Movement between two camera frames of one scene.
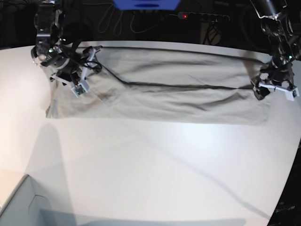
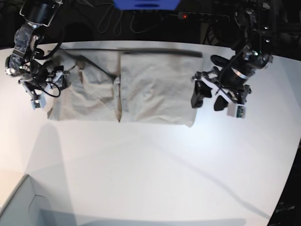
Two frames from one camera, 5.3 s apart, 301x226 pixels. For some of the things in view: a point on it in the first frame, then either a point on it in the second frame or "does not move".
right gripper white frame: [291, 91] to [235, 108]
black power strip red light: [201, 16] does not move
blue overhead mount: [146, 4] does not move
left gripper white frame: [79, 88] to [38, 101]
